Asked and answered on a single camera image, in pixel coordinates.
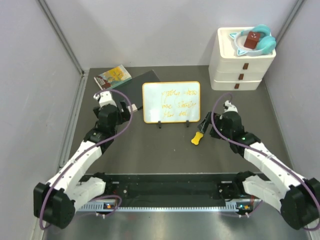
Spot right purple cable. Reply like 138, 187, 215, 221
211, 92, 320, 231

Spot purple cable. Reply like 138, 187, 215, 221
39, 88, 134, 231
211, 92, 320, 231

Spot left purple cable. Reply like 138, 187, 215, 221
39, 88, 134, 231

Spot dark grey flat mat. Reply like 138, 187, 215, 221
114, 70, 160, 110

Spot right aluminium frame post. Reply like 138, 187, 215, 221
276, 0, 306, 44

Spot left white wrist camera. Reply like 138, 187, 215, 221
93, 91, 117, 108

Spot yellow framed whiteboard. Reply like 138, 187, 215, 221
142, 81, 201, 124

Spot aluminium frame post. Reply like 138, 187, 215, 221
276, 0, 306, 44
36, 0, 84, 76

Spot brown cube toy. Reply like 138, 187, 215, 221
243, 31, 261, 50

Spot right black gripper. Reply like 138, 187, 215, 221
197, 111, 232, 141

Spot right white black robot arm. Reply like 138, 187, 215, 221
191, 111, 320, 230

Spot slotted grey cable duct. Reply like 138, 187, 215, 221
78, 201, 253, 213

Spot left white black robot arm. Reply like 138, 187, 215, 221
33, 101, 132, 230

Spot teal cat ear headphones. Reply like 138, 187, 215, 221
229, 24, 277, 57

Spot yellow bone shaped eraser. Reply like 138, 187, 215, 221
191, 131, 204, 146

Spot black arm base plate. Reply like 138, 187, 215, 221
93, 172, 252, 209

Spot left aluminium frame post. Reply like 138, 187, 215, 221
36, 0, 84, 76

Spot colourful picture book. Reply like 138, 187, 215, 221
94, 64, 132, 90

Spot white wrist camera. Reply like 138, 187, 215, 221
93, 91, 117, 108
223, 100, 238, 114

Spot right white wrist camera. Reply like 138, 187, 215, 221
223, 100, 238, 114

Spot white three drawer cabinet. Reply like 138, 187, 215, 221
208, 26, 276, 91

